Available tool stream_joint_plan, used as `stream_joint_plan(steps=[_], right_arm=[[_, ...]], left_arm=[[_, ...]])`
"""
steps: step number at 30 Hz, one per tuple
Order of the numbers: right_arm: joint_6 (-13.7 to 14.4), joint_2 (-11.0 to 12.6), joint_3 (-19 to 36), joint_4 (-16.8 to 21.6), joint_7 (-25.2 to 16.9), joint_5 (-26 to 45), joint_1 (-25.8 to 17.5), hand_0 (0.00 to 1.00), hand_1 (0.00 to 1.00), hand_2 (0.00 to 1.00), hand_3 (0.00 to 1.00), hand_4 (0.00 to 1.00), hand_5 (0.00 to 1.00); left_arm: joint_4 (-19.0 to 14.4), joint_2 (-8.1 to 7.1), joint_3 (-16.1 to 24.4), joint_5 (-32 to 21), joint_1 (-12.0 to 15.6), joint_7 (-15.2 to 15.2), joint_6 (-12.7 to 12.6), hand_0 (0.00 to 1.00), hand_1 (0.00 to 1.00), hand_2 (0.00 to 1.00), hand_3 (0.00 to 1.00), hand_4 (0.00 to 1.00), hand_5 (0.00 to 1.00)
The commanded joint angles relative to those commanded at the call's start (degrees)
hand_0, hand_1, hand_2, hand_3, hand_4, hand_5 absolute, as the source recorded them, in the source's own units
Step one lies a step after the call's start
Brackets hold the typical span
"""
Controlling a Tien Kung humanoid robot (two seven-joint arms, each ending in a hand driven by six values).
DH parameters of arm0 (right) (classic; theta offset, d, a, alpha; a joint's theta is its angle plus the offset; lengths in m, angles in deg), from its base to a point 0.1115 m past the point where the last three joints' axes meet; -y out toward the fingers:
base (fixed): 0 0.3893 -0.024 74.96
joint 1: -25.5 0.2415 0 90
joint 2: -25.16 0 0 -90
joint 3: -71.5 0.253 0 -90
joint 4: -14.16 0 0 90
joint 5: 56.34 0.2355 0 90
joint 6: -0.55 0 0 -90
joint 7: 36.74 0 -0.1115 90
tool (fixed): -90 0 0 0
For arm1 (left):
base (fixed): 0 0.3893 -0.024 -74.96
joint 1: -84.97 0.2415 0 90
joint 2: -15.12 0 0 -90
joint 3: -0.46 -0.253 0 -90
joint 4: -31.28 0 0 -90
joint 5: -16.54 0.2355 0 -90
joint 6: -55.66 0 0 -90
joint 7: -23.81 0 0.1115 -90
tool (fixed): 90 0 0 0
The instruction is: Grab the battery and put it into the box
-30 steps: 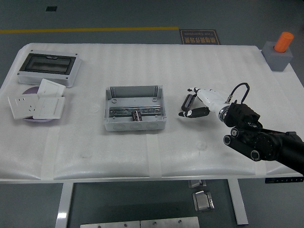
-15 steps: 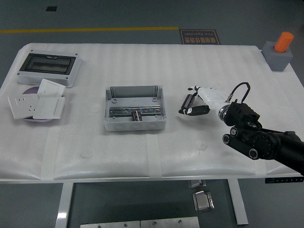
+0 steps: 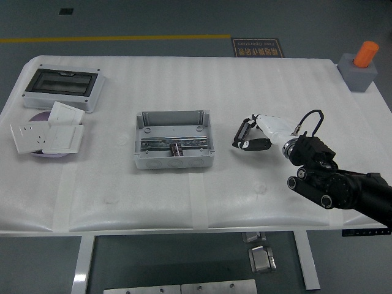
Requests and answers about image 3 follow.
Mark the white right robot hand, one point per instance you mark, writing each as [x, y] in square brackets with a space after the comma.
[275, 127]

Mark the black floor sign orange text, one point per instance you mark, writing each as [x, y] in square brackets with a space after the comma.
[257, 46]

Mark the white table leg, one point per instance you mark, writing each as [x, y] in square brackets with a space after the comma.
[82, 266]
[307, 263]

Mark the white wall socket plate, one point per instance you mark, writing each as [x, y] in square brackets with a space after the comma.
[29, 136]

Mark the white wall switch plate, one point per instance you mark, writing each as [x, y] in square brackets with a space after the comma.
[65, 113]
[64, 137]

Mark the purple round plate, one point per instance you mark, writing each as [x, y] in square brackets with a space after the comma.
[41, 117]

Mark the grey metal base plate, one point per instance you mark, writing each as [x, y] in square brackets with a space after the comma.
[141, 290]
[217, 288]

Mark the grey foam block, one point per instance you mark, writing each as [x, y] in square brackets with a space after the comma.
[358, 78]

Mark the white foam table mat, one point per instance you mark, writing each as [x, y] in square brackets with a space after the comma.
[214, 190]

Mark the orange cylinder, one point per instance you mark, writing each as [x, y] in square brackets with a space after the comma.
[366, 53]

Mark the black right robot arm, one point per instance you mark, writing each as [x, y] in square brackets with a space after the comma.
[312, 150]

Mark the large silver metal block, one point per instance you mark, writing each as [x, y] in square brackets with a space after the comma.
[261, 260]

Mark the black square floor cover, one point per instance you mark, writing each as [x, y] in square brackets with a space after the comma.
[65, 11]

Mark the metal mounting rail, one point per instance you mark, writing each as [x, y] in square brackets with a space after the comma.
[156, 143]

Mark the grey distribution box dark lid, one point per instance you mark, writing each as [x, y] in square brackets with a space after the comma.
[61, 81]

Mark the grey open junction box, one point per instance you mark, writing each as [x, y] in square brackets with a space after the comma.
[153, 163]

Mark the small silver metal block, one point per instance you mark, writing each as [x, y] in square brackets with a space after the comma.
[251, 237]

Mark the black table control panel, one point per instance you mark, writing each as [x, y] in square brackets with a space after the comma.
[367, 232]

